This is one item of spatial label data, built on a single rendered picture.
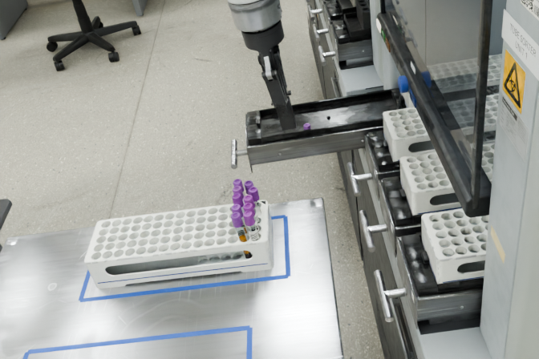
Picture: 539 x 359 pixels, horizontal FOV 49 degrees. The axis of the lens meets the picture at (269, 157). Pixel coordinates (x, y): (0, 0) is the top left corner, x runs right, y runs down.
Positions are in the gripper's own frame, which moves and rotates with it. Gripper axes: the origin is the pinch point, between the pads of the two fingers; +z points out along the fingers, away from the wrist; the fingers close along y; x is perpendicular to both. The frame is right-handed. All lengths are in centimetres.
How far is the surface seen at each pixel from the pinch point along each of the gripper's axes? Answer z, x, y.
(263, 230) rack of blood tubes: -1.0, 2.6, -33.3
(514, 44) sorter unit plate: -33, -32, -46
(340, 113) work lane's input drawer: 9.1, -10.1, 9.9
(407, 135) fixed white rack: 3.5, -22.7, -9.5
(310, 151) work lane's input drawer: 11.4, -2.7, 1.3
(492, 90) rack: 9.4, -42.0, 8.8
